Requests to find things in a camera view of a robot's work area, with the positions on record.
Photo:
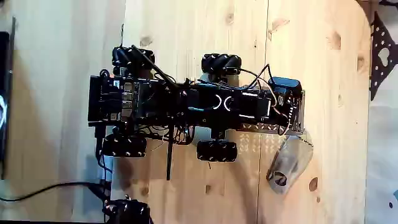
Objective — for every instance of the black antenna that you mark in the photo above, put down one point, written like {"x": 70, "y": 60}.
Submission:
{"x": 169, "y": 155}
{"x": 153, "y": 67}

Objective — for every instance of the black perforated bracket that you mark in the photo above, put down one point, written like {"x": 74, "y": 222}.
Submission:
{"x": 381, "y": 37}

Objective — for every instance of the black mecanum wheel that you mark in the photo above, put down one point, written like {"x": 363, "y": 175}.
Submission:
{"x": 221, "y": 63}
{"x": 217, "y": 151}
{"x": 124, "y": 146}
{"x": 133, "y": 57}

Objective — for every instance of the grey sock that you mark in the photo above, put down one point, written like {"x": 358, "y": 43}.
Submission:
{"x": 289, "y": 165}

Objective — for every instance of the black flat device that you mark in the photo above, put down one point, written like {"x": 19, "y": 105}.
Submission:
{"x": 4, "y": 93}

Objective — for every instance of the black oval camera box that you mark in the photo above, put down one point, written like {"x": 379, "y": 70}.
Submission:
{"x": 284, "y": 83}

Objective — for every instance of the pale blue patterned cloth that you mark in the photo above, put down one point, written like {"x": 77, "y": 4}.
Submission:
{"x": 383, "y": 143}

